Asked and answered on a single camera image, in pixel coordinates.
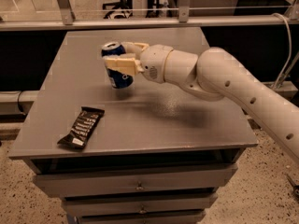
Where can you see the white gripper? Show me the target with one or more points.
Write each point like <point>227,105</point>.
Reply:
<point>154,62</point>

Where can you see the blue pepsi can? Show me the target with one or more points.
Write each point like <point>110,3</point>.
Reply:
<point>110,52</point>

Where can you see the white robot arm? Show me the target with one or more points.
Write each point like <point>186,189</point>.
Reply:
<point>211,76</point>

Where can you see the grey metal railing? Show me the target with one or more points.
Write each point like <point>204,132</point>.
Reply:
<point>34,15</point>

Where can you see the grey drawer cabinet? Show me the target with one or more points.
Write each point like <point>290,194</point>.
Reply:
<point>146,125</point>

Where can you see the black snack bar wrapper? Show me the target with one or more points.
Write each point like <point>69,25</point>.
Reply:
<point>82,128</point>

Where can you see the top grey drawer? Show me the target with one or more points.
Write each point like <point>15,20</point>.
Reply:
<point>135,180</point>

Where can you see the grey drawer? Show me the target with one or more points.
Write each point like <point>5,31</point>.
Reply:
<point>176,217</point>
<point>139,204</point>
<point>135,180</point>

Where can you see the middle grey drawer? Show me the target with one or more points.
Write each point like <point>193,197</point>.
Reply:
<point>139,204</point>

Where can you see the bottom grey drawer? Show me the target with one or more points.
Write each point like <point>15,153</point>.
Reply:
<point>176,217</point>

